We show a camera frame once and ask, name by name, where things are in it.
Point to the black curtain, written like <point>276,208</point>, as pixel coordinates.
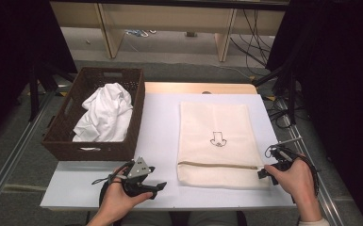
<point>342,94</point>
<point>12,62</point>

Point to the white garment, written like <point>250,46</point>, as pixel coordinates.
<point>107,113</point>

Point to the cream mesh laundry bag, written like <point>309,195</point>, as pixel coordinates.
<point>213,119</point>

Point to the beige wooden desk frame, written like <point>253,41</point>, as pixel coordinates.
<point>169,15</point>

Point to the wooden table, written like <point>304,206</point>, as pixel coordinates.
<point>176,88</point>

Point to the person's left hand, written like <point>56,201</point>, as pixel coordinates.
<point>116,201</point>

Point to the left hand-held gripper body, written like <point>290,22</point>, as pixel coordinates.
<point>140,168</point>

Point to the brown woven basket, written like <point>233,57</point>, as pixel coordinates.
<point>66,147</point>

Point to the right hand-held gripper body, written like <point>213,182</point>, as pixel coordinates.
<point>281,157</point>

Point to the white table board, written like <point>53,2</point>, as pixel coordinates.
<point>160,125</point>

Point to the aluminium floor rail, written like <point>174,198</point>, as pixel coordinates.
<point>323,194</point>
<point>12,160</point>

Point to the person's grey trousers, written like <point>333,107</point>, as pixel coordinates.
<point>210,219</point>

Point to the person's right hand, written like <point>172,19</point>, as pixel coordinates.
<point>298,185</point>

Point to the black metal stand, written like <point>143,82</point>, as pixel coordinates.
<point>34,94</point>
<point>290,94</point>

